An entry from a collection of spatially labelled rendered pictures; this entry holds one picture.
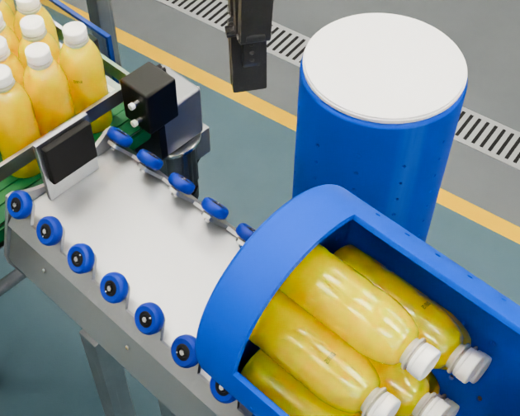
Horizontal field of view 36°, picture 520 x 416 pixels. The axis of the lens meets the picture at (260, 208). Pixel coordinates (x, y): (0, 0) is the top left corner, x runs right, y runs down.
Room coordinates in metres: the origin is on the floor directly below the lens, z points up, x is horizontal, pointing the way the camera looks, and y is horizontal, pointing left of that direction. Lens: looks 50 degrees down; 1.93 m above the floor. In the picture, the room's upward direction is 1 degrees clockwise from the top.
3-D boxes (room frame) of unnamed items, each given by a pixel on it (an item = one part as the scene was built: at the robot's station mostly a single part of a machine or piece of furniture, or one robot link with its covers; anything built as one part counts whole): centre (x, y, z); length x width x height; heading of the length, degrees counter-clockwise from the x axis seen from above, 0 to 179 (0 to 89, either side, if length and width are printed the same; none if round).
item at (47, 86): (1.00, 0.35, 1.00); 0.07 x 0.07 x 0.19
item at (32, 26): (1.07, 0.37, 1.10); 0.04 x 0.04 x 0.02
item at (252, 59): (0.52, 0.01, 1.51); 0.03 x 0.01 x 0.05; 12
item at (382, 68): (1.06, -0.21, 1.03); 0.28 x 0.28 x 0.01
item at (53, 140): (0.88, 0.30, 0.99); 0.10 x 0.02 x 0.12; 137
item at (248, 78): (0.54, 0.01, 1.48); 0.03 x 0.01 x 0.07; 102
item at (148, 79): (1.05, 0.20, 0.95); 0.10 x 0.07 x 0.10; 137
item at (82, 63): (1.05, 0.30, 1.00); 0.07 x 0.07 x 0.19
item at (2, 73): (0.95, 0.40, 1.10); 0.04 x 0.04 x 0.02
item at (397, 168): (1.06, -0.21, 0.59); 0.28 x 0.28 x 0.88
